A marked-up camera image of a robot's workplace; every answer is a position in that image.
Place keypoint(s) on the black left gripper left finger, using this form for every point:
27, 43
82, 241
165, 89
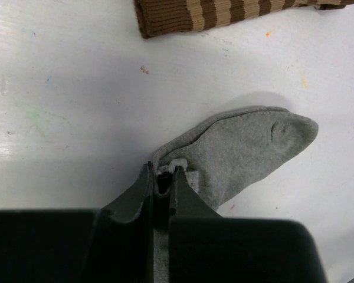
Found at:
122, 248

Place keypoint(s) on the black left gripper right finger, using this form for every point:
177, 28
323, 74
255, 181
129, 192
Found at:
192, 250

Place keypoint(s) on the grey sock with black stripes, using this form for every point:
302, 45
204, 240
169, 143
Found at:
221, 157

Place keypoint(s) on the brown striped sock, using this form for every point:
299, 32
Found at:
156, 18

